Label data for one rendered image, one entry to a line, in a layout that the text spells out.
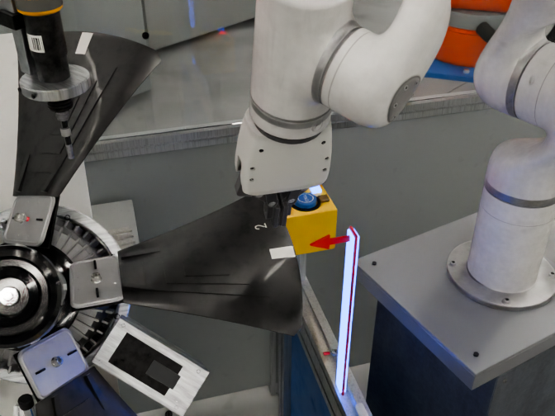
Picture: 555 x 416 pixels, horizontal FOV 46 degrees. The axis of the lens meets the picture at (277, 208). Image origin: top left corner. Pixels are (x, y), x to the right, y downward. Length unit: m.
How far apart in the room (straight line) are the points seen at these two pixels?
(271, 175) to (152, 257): 0.24
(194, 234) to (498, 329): 0.53
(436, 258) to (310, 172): 0.57
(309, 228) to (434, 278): 0.24
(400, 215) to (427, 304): 0.78
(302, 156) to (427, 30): 0.20
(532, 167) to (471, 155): 0.86
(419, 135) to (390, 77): 1.23
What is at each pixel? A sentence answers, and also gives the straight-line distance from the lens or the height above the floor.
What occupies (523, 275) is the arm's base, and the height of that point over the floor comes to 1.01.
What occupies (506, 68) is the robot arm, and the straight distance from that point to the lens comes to 1.03.
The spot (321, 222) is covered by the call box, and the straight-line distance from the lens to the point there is 1.17.
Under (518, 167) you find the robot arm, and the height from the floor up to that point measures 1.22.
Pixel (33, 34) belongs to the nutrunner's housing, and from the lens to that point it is 0.70.
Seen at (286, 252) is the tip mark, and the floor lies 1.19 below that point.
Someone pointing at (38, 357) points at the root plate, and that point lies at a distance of 0.87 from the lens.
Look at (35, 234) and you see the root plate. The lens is 0.86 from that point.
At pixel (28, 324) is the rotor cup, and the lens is 0.82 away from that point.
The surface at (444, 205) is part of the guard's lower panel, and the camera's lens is 1.96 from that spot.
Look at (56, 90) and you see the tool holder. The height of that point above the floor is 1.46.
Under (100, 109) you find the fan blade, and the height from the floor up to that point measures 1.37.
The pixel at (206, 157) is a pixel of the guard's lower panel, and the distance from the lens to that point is 1.61.
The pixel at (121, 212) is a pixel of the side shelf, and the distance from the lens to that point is 1.56.
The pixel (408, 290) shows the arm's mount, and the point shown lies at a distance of 1.17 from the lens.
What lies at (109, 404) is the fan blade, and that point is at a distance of 0.91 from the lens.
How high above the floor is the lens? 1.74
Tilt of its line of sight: 35 degrees down
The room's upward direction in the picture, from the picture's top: straight up
